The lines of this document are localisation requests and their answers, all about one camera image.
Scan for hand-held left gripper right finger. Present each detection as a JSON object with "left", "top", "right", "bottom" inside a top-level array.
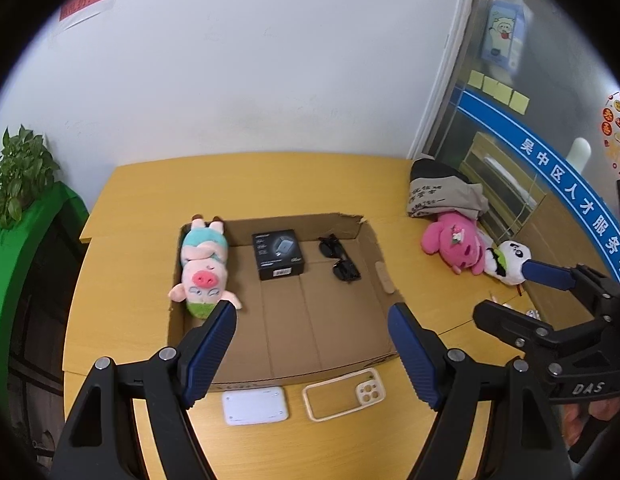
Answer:
[{"left": 387, "top": 302, "right": 573, "bottom": 480}]

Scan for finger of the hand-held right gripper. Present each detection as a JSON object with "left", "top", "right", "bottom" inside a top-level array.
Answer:
[
  {"left": 521, "top": 258, "right": 620, "bottom": 317},
  {"left": 472, "top": 300, "right": 571, "bottom": 363}
]

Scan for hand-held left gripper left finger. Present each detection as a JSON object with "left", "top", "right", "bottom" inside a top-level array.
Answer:
[{"left": 50, "top": 300, "right": 238, "bottom": 480}]

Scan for panda plush toy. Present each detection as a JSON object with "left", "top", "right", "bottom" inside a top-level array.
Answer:
[{"left": 484, "top": 240, "right": 533, "bottom": 287}]

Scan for brown cardboard box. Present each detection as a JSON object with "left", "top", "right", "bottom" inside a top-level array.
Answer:
[{"left": 166, "top": 212, "right": 403, "bottom": 392}]

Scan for person's right hand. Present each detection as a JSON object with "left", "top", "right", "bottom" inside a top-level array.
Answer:
[{"left": 560, "top": 400, "right": 613, "bottom": 453}]

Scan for beige clear phone case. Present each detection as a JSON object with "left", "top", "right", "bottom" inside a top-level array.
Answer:
[{"left": 302, "top": 367, "right": 387, "bottom": 422}]

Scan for white rectangular device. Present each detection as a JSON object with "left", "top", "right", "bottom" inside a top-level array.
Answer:
[{"left": 222, "top": 386, "right": 291, "bottom": 427}]

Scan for pig plush toy teal clothes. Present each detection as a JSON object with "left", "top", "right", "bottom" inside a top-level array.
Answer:
[{"left": 169, "top": 215, "right": 243, "bottom": 320}]

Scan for pink plush toy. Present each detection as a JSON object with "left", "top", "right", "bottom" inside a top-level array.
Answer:
[{"left": 421, "top": 211, "right": 488, "bottom": 276}]

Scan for black sunglasses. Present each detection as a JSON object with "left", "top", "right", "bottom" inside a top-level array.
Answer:
[{"left": 318, "top": 234, "right": 361, "bottom": 283}]

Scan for blue window banner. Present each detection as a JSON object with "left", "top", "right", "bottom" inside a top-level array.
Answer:
[{"left": 457, "top": 87, "right": 620, "bottom": 283}]

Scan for small black product box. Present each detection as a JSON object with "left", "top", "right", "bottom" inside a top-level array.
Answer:
[{"left": 252, "top": 229, "right": 305, "bottom": 281}]

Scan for white object behind glass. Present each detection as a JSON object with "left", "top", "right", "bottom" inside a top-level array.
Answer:
[{"left": 565, "top": 137, "right": 592, "bottom": 173}]

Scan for beige printed cloth bag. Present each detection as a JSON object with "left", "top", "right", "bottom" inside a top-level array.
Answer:
[{"left": 407, "top": 175, "right": 490, "bottom": 221}]

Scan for dark cloth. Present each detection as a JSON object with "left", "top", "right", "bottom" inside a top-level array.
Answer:
[{"left": 410, "top": 157, "right": 463, "bottom": 183}]

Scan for green cabinet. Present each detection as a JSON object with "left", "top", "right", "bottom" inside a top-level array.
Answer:
[{"left": 0, "top": 180, "right": 90, "bottom": 461}]

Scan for blue cartoon pig poster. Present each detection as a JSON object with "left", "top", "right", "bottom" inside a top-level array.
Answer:
[{"left": 480, "top": 0, "right": 530, "bottom": 68}]

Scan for green potted plant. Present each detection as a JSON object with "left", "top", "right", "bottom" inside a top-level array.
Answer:
[{"left": 0, "top": 125, "right": 60, "bottom": 241}]

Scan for red wall sign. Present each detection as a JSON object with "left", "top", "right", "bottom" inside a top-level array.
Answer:
[{"left": 52, "top": 0, "right": 115, "bottom": 31}]

